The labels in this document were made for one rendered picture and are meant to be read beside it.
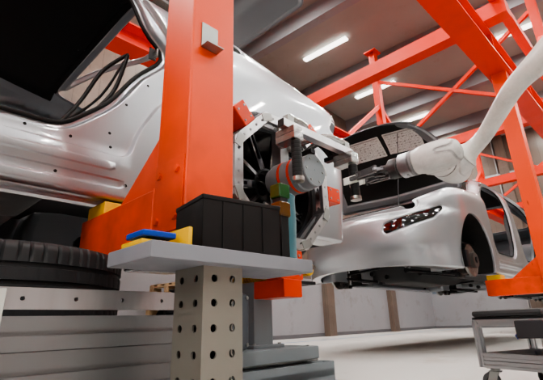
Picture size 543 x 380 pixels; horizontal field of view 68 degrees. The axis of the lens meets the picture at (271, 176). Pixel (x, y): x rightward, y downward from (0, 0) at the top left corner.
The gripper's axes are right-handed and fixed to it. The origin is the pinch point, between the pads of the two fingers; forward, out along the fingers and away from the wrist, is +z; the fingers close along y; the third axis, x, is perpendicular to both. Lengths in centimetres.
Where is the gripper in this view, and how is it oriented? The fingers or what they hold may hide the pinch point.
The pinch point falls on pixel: (353, 181)
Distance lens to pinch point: 163.3
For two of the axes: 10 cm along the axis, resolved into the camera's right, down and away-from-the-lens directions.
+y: 7.1, 2.2, 6.7
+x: -0.3, -9.4, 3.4
